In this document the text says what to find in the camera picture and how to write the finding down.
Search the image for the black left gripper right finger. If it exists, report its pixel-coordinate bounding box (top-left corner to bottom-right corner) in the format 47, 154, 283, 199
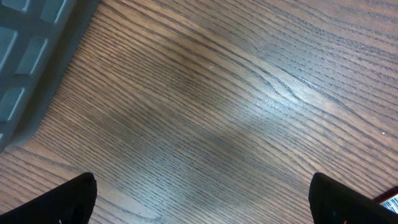
308, 172, 397, 224

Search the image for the grey plastic shopping basket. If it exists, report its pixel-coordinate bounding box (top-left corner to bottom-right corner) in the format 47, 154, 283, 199
1, 0, 100, 150

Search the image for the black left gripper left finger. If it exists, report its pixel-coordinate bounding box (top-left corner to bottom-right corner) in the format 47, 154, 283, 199
1, 172, 97, 224

